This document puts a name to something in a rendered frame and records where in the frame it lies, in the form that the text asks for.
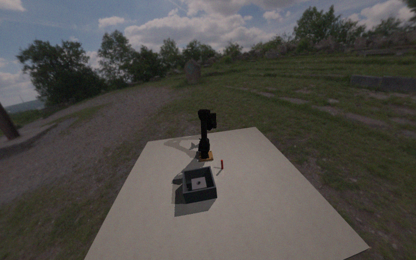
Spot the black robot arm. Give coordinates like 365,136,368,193
198,109,217,159

